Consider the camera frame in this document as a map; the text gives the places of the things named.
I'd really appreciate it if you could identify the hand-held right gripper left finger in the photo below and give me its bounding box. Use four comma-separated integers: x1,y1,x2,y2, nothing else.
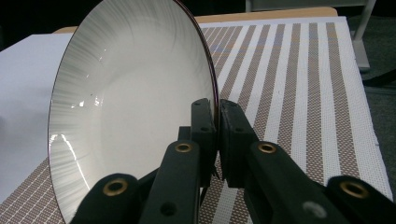
178,98,218,189

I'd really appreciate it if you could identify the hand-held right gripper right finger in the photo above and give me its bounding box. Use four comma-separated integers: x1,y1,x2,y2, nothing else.
219,99,260,189

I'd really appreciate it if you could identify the white dark-rimmed plate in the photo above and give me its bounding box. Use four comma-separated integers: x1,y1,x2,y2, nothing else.
47,0,219,224

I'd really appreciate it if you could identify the brown striped woven placemat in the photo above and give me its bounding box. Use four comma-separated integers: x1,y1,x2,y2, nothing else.
0,21,394,224

